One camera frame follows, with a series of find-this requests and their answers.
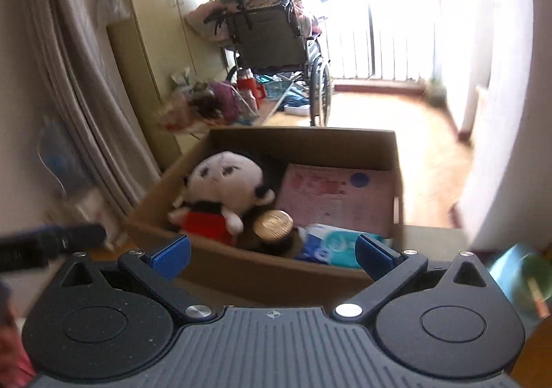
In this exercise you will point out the red thermos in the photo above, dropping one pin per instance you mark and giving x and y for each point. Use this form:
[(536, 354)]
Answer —
[(245, 79)]

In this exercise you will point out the clear plastic bag blue contents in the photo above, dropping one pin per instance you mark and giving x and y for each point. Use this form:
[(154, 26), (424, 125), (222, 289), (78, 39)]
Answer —
[(60, 159)]

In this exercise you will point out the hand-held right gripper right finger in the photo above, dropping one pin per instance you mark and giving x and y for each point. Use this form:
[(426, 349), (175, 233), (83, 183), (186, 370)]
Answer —
[(373, 256)]

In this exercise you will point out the cluttered side table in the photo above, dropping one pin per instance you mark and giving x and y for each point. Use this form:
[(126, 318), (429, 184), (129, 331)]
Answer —
[(202, 127)]

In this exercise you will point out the pink blanket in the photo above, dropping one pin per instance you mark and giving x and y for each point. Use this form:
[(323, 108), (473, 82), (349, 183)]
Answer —
[(202, 19)]

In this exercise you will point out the cream wardrobe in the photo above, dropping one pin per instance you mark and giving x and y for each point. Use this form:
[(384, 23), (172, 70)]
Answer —
[(142, 25)]

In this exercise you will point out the purple bag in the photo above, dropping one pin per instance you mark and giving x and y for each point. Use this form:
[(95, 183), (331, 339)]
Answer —
[(226, 101)]

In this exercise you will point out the brown cardboard box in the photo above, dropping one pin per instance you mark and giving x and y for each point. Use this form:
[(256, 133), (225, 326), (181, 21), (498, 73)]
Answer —
[(267, 271)]

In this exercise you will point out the potted plant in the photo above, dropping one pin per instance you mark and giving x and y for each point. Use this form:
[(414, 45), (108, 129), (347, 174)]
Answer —
[(435, 92)]

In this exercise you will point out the black-haired plush doll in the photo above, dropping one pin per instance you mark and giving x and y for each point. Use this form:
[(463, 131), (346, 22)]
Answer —
[(224, 181)]

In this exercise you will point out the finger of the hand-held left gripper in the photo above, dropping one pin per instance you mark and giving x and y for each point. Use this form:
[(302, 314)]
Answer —
[(73, 237)]

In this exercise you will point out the balcony railing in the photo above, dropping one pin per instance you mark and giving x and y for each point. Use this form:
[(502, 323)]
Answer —
[(371, 38)]

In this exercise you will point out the teal green round object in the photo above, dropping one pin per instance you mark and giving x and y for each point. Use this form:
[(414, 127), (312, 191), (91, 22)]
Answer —
[(509, 271)]

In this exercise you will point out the green wheelchair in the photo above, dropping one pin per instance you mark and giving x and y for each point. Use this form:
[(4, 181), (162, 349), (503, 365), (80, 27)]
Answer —
[(267, 38)]

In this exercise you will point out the blue teal tissue pack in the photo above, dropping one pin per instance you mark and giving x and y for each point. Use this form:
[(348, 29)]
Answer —
[(332, 245)]

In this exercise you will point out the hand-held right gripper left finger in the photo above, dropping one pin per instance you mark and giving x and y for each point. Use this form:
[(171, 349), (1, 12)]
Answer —
[(172, 256)]

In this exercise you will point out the blue plastic basket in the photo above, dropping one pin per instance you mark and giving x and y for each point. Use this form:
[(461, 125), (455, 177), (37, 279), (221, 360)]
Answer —
[(276, 88)]

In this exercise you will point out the beige curtain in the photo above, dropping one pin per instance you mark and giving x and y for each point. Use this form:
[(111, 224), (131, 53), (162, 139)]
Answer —
[(77, 68)]

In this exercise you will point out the green white tissue box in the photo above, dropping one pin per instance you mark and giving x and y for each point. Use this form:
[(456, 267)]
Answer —
[(180, 78)]

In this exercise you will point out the pink cartoon notebook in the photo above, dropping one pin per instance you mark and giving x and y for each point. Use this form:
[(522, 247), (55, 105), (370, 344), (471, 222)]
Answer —
[(336, 202)]

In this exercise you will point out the red cup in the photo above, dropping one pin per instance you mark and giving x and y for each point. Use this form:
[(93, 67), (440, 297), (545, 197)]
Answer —
[(260, 91)]

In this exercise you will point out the round gold tin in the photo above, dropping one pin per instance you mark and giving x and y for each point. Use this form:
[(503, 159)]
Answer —
[(271, 224)]

